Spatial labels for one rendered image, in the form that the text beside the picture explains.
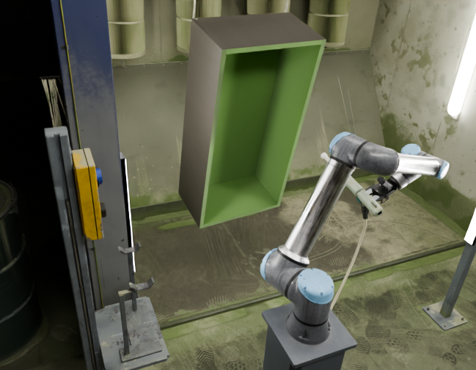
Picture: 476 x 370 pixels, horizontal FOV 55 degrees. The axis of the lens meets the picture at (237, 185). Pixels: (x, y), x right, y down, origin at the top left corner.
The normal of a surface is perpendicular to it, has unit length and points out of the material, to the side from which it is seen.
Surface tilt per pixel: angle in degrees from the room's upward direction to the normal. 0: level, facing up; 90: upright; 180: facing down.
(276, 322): 0
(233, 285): 0
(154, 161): 57
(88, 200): 90
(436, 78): 90
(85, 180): 90
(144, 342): 0
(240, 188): 12
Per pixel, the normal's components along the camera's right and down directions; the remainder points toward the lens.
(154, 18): 0.39, 0.49
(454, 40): -0.92, 0.16
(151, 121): 0.35, -0.06
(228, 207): 0.14, -0.74
